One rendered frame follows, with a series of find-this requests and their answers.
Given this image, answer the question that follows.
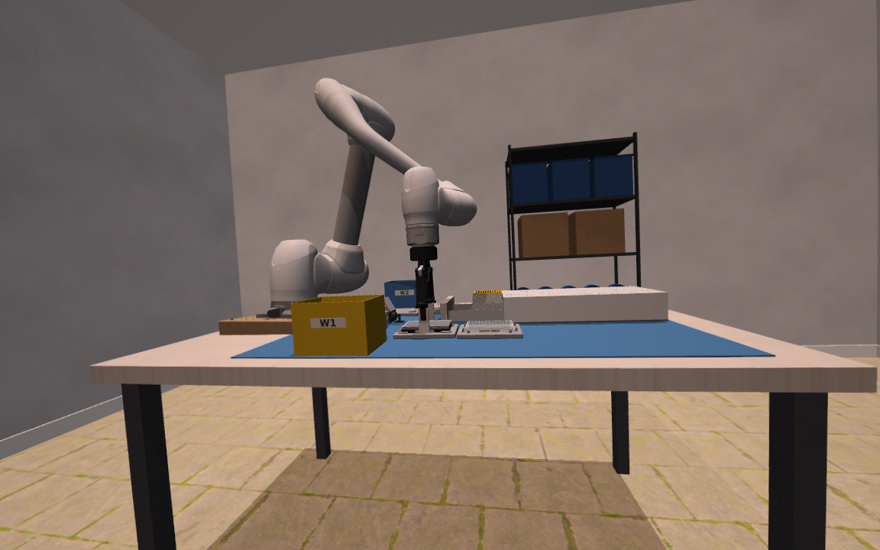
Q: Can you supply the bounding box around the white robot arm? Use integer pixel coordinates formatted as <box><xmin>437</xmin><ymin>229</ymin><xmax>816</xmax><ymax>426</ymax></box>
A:
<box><xmin>256</xmin><ymin>78</ymin><xmax>477</xmax><ymax>319</ymax></box>

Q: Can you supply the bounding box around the yellow open-top bin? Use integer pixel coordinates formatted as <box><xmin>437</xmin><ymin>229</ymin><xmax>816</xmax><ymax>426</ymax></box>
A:
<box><xmin>290</xmin><ymin>295</ymin><xmax>387</xmax><ymax>356</ymax></box>

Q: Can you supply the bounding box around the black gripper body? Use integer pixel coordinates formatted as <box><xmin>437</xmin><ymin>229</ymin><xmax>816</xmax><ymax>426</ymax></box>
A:
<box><xmin>409</xmin><ymin>247</ymin><xmax>438</xmax><ymax>279</ymax></box>

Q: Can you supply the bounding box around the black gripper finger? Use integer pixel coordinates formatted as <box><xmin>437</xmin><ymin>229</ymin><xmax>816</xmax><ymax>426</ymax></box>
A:
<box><xmin>415</xmin><ymin>265</ymin><xmax>431</xmax><ymax>333</ymax></box>
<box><xmin>428</xmin><ymin>267</ymin><xmax>436</xmax><ymax>320</ymax></box>

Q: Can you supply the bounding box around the blue bench mat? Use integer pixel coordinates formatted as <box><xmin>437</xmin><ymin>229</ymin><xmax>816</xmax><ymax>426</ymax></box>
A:
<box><xmin>231</xmin><ymin>315</ymin><xmax>776</xmax><ymax>358</ymax></box>

